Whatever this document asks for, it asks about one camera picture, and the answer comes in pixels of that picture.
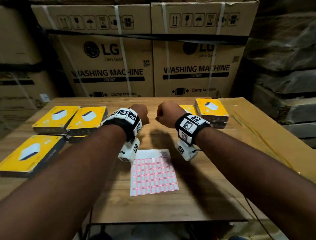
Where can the person's left hand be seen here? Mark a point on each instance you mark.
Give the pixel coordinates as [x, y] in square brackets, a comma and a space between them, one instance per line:
[142, 112]

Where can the person's right hand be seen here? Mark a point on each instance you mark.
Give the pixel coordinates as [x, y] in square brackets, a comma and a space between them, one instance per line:
[169, 113]

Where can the sheet of red-bordered labels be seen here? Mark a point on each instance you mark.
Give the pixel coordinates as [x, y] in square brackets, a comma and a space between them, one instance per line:
[153, 178]

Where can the group of yellow boxes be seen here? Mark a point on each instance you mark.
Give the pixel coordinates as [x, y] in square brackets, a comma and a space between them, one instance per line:
[49, 116]

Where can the person's left forearm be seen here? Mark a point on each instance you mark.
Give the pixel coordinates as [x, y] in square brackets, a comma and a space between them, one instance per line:
[61, 183]

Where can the person's right forearm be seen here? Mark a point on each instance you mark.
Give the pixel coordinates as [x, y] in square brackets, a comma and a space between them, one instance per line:
[259, 173]

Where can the person's right leg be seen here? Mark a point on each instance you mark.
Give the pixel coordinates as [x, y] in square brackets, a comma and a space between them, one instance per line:
[237, 238]

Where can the black wristband with marker tags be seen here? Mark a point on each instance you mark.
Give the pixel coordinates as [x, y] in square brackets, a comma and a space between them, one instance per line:
[191, 128]
[121, 123]

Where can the stack of large printed cartons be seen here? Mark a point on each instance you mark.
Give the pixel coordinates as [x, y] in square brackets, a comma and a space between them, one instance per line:
[103, 84]

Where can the flat brown cardboard sheet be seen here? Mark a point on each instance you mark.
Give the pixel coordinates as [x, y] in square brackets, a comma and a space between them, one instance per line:
[266, 131]

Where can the plastic wrapped cardboard stack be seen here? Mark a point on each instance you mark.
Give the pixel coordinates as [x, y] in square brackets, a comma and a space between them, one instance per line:
[284, 61]

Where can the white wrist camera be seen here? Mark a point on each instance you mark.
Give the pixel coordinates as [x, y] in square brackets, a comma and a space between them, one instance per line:
[186, 150]
[128, 150]

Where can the black metal table frame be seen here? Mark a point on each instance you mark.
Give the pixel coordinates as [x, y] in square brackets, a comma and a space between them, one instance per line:
[148, 223]

